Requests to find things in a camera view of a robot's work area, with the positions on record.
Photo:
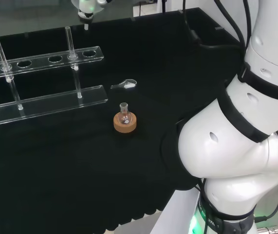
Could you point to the clear cloth clip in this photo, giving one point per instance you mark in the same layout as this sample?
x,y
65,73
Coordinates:
x,y
180,11
219,28

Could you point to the black tripod pole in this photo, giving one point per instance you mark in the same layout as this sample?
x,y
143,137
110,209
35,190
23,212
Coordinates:
x,y
163,6

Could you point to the clear acrylic funnel stand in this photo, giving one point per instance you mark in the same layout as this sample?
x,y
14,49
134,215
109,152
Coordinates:
x,y
48,103

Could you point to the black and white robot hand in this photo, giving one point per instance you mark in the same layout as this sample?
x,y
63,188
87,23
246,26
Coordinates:
x,y
87,6

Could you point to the glass weighing funnel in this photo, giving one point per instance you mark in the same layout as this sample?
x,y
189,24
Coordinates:
x,y
127,84

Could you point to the glass round-bottom flask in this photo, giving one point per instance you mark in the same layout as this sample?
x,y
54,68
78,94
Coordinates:
x,y
124,116

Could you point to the black bench cloth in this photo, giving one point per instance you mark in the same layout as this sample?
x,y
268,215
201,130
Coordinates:
x,y
80,170

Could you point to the translucent plastic funnel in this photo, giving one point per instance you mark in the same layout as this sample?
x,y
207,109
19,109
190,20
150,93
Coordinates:
x,y
86,26

